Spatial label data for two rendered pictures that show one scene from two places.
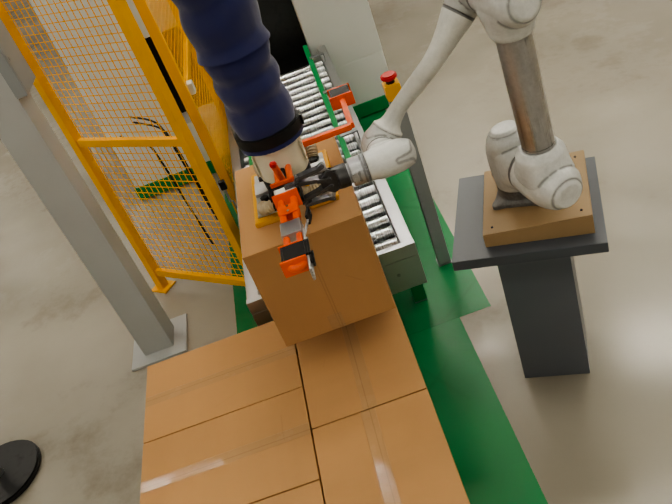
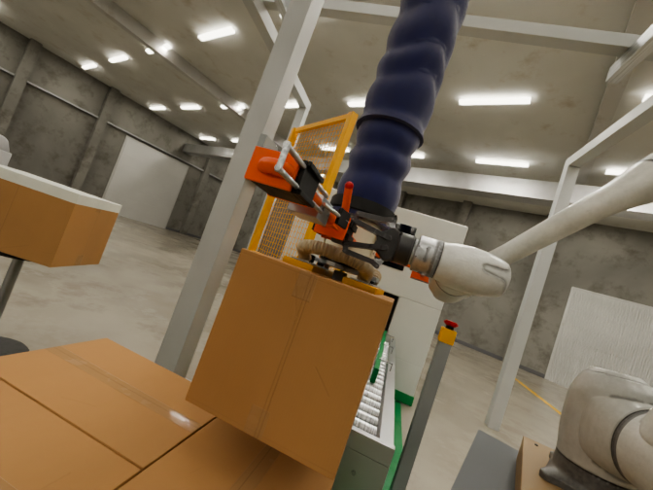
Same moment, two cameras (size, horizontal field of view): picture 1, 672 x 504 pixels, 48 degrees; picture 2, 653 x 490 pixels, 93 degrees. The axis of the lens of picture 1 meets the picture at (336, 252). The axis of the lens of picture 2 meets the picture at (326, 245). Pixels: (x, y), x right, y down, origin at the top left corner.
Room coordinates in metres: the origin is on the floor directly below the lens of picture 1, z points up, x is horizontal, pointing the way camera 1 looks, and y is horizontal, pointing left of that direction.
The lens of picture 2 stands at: (1.25, -0.07, 1.11)
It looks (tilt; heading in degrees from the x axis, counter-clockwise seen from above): 3 degrees up; 11
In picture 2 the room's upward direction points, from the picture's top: 19 degrees clockwise
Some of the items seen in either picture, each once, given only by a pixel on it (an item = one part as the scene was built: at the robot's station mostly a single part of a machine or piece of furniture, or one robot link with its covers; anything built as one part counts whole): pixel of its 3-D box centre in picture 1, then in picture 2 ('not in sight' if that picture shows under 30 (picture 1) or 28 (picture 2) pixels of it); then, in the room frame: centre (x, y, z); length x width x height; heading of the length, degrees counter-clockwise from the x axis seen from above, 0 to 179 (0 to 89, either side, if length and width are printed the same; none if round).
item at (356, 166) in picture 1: (357, 170); (424, 256); (2.01, -0.16, 1.20); 0.09 x 0.06 x 0.09; 176
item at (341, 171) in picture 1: (335, 178); (394, 246); (2.01, -0.08, 1.20); 0.09 x 0.07 x 0.08; 86
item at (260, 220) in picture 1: (265, 192); (315, 263); (2.29, 0.15, 1.09); 0.34 x 0.10 x 0.05; 175
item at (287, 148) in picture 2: (310, 240); (324, 197); (1.74, 0.05, 1.21); 0.31 x 0.03 x 0.05; 175
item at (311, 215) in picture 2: (292, 232); (310, 207); (1.82, 0.09, 1.20); 0.07 x 0.07 x 0.04; 85
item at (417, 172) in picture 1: (419, 179); (418, 425); (2.93, -0.48, 0.50); 0.07 x 0.07 x 1.00; 87
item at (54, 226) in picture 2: not in sight; (36, 215); (2.67, 1.85, 0.82); 0.60 x 0.40 x 0.40; 107
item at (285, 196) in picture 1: (286, 194); (335, 227); (2.04, 0.07, 1.20); 0.10 x 0.08 x 0.06; 85
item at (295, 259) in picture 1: (294, 258); (283, 178); (1.69, 0.11, 1.21); 0.08 x 0.07 x 0.05; 175
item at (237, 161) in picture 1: (242, 180); not in sight; (3.57, 0.31, 0.50); 2.31 x 0.05 x 0.19; 177
